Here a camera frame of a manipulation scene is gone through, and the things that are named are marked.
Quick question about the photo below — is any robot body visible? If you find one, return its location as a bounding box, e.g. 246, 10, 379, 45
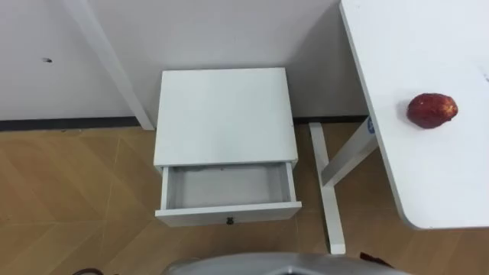
161, 251, 412, 275

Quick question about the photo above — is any white desk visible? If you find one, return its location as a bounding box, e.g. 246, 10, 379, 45
308, 0, 489, 256

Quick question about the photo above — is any red soft toy fruit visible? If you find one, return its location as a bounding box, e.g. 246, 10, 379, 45
406, 92, 459, 130

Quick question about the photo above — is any open white cabinet drawer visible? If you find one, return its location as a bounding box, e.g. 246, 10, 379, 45
154, 161, 303, 228

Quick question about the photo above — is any white bedside cabinet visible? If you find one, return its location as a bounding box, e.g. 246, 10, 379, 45
153, 67, 300, 175

